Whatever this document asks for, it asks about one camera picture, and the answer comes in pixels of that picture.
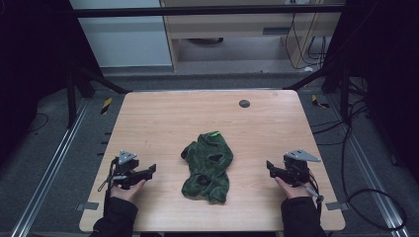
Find thin black floor cable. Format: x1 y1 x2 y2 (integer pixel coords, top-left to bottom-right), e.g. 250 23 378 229
25 112 50 134

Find black metal stand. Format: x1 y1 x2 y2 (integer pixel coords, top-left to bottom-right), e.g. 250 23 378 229
283 61 351 123
64 63 132 130

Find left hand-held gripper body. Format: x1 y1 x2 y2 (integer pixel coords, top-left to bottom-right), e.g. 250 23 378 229
111 149 146 191

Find hand-held gripper cable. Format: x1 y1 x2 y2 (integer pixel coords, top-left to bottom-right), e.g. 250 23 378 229
97 157 119 193
304 173 325 215

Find light wooden desk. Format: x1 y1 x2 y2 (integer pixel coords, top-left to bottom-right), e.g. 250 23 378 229
159 0 347 72

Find long black floor cable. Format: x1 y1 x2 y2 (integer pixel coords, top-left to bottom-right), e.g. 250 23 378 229
310 97 408 232

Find black cables under desk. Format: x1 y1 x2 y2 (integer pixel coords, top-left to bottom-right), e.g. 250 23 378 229
284 12 328 71

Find right hand-held gripper cable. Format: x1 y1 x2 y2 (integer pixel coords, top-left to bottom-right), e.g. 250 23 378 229
304 173 325 215

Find grey table bracket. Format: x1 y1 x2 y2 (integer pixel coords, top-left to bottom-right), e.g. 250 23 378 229
75 200 100 212
325 200 349 212

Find black curtain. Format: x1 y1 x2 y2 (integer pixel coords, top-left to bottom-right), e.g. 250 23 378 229
0 0 103 166
320 0 419 184

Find aluminium floor rail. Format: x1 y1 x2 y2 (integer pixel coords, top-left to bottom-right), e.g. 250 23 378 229
325 94 412 237
10 98 92 237

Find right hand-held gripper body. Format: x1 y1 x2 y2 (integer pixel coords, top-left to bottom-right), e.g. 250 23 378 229
282 148 322 188

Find person's left hand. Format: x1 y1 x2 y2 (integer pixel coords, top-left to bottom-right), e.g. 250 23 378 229
110 180 148 203

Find dark green garment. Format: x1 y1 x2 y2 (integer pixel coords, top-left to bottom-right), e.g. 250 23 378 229
180 130 235 204

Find left hand-held gripper cable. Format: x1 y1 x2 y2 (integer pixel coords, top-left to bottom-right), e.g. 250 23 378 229
97 157 119 193

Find yellow black striped tape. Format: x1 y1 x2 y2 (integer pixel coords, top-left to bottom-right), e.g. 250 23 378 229
310 94 331 110
100 97 114 116

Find black horizontal frame bar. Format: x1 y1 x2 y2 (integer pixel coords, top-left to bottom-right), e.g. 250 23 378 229
70 4 346 19

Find white cabinet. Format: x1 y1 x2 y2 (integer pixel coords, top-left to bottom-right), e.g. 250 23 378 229
68 0 174 69

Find person's right hand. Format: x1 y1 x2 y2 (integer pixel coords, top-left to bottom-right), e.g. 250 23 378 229
274 177 314 200

